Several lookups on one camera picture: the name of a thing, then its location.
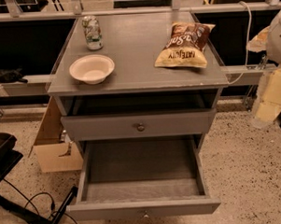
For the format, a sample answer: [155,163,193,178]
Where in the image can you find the open grey middle drawer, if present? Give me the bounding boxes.
[67,136,221,221]

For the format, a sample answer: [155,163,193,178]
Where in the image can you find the grey top drawer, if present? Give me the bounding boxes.
[61,109,216,141]

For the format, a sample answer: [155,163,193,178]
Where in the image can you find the brown and yellow chip bag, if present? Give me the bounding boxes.
[154,21,215,68]

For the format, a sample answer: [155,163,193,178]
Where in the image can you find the black stand with cables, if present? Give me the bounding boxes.
[0,133,77,224]

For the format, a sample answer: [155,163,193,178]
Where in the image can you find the cardboard box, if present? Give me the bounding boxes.
[33,97,83,173]

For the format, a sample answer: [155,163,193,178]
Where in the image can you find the white cable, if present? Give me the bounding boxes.
[224,0,256,86]

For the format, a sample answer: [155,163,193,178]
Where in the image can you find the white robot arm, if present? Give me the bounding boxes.
[246,9,281,128]

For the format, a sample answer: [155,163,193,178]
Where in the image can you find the grey drawer cabinet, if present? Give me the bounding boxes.
[42,8,235,223]

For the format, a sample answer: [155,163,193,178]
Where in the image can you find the metal shelf rail frame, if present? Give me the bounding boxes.
[0,0,281,124]

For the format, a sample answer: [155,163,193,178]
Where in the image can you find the white paper bowl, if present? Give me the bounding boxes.
[69,55,115,84]

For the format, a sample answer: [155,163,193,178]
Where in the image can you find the black object on shelf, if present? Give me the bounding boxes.
[0,69,28,84]

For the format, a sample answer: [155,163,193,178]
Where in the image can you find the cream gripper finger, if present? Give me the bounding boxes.
[250,65,281,128]
[246,27,270,53]

